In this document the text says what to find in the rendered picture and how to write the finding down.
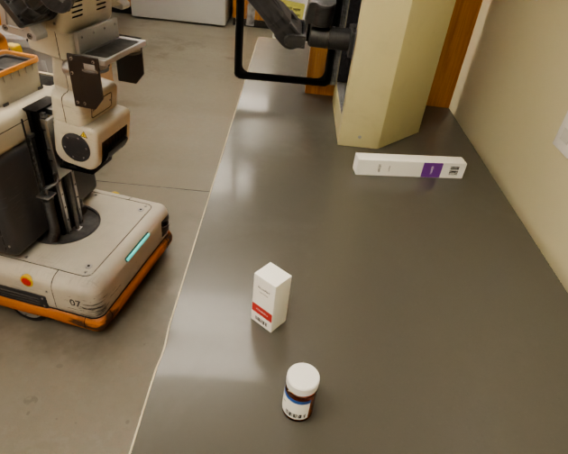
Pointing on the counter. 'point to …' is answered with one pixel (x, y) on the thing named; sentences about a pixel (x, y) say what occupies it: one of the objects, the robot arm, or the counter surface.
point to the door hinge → (339, 50)
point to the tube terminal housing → (391, 70)
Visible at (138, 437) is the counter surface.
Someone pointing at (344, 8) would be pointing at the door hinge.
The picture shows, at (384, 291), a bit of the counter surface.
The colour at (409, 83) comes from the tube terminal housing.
